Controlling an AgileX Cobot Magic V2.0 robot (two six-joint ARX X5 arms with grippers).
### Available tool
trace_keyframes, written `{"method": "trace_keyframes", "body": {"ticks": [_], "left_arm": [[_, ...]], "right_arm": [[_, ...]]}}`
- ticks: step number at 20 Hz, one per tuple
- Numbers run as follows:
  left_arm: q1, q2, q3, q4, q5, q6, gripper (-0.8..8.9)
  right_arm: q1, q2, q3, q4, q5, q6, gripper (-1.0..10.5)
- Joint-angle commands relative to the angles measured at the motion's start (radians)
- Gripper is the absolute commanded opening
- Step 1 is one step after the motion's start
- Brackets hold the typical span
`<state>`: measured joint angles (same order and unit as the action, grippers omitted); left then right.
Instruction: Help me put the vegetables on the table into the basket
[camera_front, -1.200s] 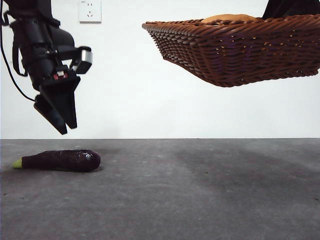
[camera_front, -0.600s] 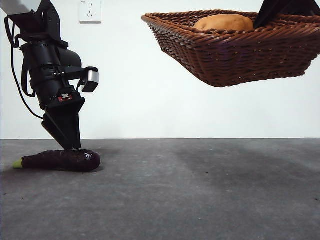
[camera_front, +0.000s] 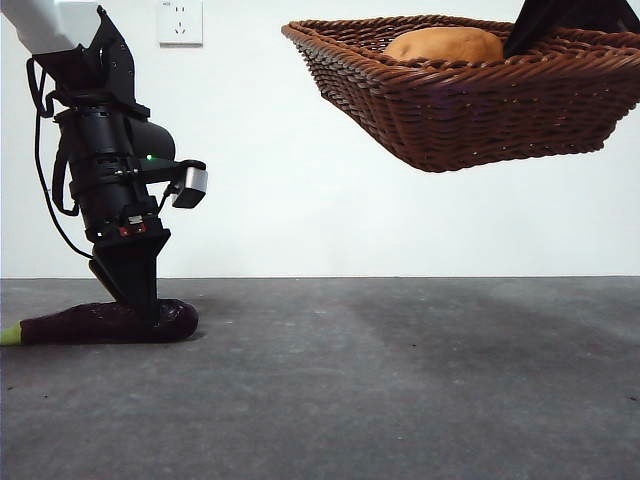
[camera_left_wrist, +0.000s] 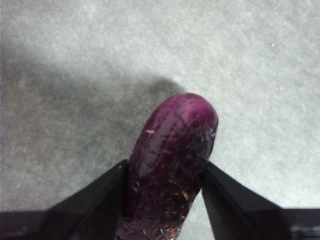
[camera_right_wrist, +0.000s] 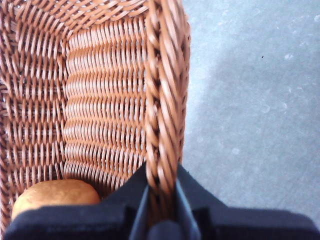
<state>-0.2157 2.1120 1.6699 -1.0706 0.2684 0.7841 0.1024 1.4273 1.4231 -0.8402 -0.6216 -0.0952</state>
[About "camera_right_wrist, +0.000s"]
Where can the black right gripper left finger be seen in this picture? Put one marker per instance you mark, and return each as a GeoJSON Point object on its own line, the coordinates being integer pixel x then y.
{"type": "Point", "coordinates": [82, 222]}

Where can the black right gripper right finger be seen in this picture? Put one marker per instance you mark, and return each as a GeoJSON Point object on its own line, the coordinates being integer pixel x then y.
{"type": "Point", "coordinates": [245, 225]}

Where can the brown potato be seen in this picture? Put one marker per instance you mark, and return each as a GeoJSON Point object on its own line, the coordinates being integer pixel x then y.
{"type": "Point", "coordinates": [55, 195]}

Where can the brown woven wicker basket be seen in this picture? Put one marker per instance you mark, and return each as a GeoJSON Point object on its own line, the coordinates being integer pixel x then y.
{"type": "Point", "coordinates": [100, 87]}

